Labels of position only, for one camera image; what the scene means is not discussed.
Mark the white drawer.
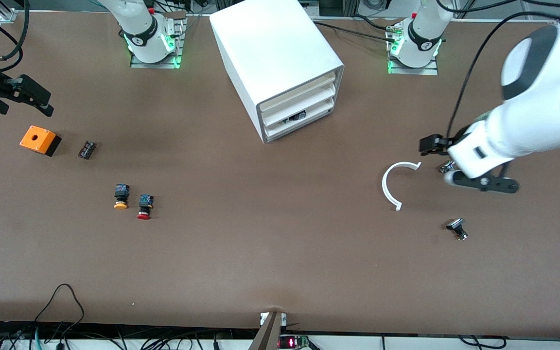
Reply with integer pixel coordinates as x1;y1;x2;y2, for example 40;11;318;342
262;84;335;125
264;96;335;139
260;72;335;113

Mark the red mushroom push button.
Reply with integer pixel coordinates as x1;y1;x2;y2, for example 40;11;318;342
137;194;154;220

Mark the white bottom drawer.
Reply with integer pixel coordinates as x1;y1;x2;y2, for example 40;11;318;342
264;96;335;139

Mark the yellow mushroom push button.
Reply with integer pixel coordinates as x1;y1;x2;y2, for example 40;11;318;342
113;183;131;210

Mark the white top drawer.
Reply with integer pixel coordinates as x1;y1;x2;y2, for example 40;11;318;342
260;72;335;113

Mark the white drawer cabinet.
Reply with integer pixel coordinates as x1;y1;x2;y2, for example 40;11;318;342
210;0;345;144

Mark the orange box with hole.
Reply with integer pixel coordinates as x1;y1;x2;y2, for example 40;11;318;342
19;125;62;157

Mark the white curved plastic arc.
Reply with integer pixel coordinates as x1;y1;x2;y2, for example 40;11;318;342
382;161;422;212

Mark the device with red display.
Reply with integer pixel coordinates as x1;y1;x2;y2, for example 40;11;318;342
279;335;311;350

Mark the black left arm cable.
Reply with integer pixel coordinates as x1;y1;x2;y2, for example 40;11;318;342
436;0;560;141

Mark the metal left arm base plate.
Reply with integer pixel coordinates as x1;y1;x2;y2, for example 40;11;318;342
386;25;439;76

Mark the black base power cable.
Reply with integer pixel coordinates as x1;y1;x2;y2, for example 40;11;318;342
311;14;400;42

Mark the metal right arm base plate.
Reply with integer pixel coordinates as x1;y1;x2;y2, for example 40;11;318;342
130;12;186;69

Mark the black looped cable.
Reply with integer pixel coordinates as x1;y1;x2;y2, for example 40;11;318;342
34;283;86;338

